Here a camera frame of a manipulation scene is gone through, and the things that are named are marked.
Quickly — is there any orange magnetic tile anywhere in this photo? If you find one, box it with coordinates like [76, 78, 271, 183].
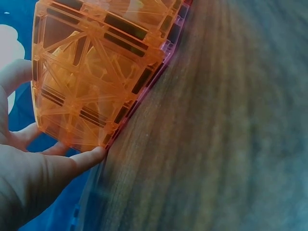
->
[32, 83, 116, 154]
[79, 0, 191, 58]
[32, 0, 167, 127]

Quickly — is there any pink magnetic tile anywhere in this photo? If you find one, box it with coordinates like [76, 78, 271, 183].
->
[103, 0, 194, 151]

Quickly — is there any person's left hand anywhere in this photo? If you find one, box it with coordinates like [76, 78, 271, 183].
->
[0, 59, 106, 231]

